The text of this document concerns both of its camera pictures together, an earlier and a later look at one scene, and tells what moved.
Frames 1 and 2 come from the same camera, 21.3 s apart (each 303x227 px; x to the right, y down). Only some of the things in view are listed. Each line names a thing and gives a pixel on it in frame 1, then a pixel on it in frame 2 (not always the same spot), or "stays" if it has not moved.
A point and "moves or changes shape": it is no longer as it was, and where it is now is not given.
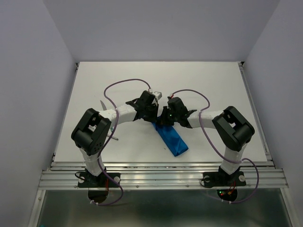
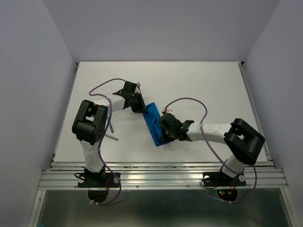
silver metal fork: [109, 135] stays
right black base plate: [222, 179] stays
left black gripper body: [151, 112] -> [137, 104]
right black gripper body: [168, 117] -> [167, 135]
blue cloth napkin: [172, 139] moves or changes shape
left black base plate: [86, 180] stays
